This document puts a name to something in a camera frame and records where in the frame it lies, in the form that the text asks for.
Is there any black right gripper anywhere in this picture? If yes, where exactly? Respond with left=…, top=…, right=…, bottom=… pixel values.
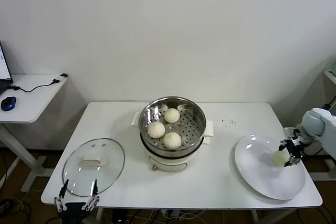
left=278, top=135, right=303, bottom=168

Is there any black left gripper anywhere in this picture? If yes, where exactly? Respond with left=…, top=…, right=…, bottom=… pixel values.
left=54, top=178, right=100, bottom=224

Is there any white steamed baozi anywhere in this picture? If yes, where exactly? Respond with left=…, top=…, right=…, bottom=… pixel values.
left=148, top=121, right=166, bottom=139
left=271, top=150, right=289, bottom=167
left=164, top=108, right=181, bottom=124
left=163, top=132, right=182, bottom=150

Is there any glass lid cream handle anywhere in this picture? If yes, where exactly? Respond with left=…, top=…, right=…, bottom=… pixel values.
left=62, top=137, right=126, bottom=197

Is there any stainless steel steamer basket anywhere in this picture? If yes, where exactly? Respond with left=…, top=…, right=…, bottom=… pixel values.
left=132, top=97, right=216, bottom=158

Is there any white round plate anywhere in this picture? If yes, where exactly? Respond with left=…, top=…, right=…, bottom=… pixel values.
left=234, top=134, right=307, bottom=200

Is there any black box on floor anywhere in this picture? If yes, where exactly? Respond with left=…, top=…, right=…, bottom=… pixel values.
left=112, top=209, right=127, bottom=222

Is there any cream electric cooker base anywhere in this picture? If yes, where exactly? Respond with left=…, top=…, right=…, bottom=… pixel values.
left=140, top=132, right=211, bottom=173

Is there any white power strip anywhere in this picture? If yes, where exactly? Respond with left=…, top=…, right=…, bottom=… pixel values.
left=161, top=209, right=184, bottom=220

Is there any white side desk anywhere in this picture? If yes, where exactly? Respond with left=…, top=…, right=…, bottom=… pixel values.
left=0, top=73, right=69, bottom=193

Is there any blue computer mouse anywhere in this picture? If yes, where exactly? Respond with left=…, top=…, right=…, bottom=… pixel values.
left=0, top=95, right=17, bottom=111

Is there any computer monitor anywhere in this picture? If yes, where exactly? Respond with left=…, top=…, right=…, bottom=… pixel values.
left=0, top=39, right=14, bottom=96

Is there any hanging black cable with connector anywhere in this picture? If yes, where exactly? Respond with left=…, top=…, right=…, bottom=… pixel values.
left=320, top=100, right=336, bottom=112

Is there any black floor cable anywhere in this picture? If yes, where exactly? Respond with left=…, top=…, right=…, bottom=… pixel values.
left=0, top=198, right=16, bottom=224

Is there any black cable with adapter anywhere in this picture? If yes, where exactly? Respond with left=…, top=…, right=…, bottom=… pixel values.
left=6, top=72, right=70, bottom=93

